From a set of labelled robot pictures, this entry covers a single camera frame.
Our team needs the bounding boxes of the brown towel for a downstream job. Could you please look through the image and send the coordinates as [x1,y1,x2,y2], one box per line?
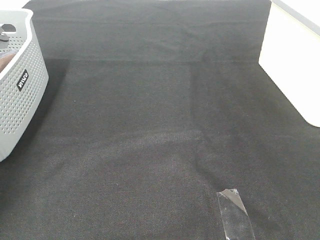
[0,57,13,72]

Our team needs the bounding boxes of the white plastic storage box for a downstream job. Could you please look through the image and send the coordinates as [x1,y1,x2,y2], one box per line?
[258,0,320,127]

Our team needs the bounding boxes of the clear adhesive tape strip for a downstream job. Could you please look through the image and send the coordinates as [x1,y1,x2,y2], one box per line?
[216,188,256,240]

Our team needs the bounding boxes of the black table cloth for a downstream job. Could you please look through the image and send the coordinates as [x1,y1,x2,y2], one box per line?
[0,0,320,240]

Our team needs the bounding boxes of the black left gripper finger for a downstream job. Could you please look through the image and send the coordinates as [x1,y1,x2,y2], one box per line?
[0,23,10,49]

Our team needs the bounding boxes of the grey perforated laundry basket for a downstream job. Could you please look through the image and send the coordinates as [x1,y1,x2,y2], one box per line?
[0,8,49,160]

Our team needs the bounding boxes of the grey cloth in basket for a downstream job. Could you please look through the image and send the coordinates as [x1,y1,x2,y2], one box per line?
[0,49,17,61]

